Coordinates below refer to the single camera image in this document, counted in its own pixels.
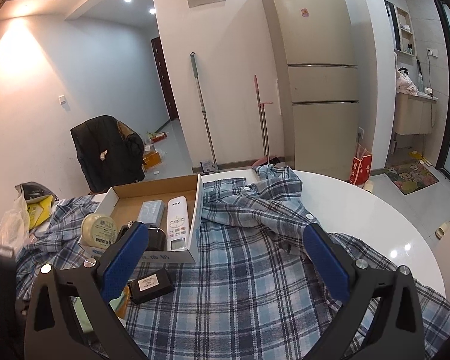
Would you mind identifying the beige sink cabinet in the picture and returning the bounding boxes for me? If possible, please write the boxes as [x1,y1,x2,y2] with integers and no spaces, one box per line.
[393,94,438,136]

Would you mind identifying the beige refrigerator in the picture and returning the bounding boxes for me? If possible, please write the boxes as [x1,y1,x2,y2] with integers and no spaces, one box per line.
[258,0,361,172]

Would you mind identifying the cream tape roll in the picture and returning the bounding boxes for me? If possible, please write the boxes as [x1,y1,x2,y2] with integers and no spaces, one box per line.
[80,213,118,249]

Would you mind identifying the pink broom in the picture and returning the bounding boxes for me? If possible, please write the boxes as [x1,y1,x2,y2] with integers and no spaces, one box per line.
[252,74,283,169]

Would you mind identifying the grey plastic bag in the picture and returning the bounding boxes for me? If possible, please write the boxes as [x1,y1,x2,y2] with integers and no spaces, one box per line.
[15,182,58,204]

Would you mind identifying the small grey-blue box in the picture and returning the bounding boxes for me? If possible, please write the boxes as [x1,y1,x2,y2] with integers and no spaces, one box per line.
[138,200,165,226]

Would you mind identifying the blue plaid shirt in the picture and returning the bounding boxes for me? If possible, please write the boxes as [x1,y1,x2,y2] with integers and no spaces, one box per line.
[15,164,450,360]

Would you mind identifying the shallow cardboard box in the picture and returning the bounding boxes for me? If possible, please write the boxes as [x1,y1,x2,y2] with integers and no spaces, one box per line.
[79,173,204,264]

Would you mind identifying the patterned door mat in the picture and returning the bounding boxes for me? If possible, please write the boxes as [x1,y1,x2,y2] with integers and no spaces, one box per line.
[383,161,440,196]

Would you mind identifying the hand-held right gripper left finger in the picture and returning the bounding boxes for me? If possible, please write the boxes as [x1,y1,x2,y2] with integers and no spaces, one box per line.
[24,221,151,360]

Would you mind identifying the black jacket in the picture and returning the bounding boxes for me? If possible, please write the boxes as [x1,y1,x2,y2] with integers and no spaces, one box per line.
[70,115,147,193]

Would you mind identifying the dark brown door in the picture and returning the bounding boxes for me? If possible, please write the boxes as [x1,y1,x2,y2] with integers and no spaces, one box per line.
[151,37,180,121]

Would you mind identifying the grey-handled mop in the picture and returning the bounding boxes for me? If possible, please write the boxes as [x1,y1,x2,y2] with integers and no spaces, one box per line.
[189,52,220,174]

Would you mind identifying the wall niche shelf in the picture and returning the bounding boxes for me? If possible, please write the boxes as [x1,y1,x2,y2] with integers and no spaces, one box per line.
[395,5,418,58]

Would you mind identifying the pale pink bundle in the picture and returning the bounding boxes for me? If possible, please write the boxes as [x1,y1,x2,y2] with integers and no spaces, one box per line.
[394,68,418,97]

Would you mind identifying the yellow box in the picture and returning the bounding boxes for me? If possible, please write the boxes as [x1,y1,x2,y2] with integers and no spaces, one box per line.
[26,195,55,230]

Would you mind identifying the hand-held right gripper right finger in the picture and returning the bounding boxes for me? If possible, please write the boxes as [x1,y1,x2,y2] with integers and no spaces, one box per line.
[303,223,426,360]

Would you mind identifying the green snap pouch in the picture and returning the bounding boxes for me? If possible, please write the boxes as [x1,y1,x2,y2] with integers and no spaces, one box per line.
[110,292,130,314]

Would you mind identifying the black charger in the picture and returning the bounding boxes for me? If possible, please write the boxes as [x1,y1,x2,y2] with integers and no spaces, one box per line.
[120,224,168,252]

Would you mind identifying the orange cardboard box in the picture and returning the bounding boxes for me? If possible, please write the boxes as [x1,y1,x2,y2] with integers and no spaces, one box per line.
[142,150,163,172]

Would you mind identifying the white plastic bag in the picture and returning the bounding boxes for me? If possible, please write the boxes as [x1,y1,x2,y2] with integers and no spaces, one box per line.
[0,194,32,301]

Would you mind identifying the wooden chair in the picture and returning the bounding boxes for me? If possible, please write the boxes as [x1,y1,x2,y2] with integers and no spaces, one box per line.
[116,120,140,140]

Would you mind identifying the white remote control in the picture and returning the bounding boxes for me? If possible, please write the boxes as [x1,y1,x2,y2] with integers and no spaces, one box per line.
[167,197,190,252]

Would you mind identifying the red paper bag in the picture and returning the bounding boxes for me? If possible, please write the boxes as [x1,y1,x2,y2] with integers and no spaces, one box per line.
[349,143,373,187]

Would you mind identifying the black labelled battery box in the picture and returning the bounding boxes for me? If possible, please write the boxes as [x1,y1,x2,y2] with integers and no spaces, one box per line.
[128,272,176,305]

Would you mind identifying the yellow slippers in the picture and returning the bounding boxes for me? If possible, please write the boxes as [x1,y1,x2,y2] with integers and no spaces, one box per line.
[408,150,431,166]

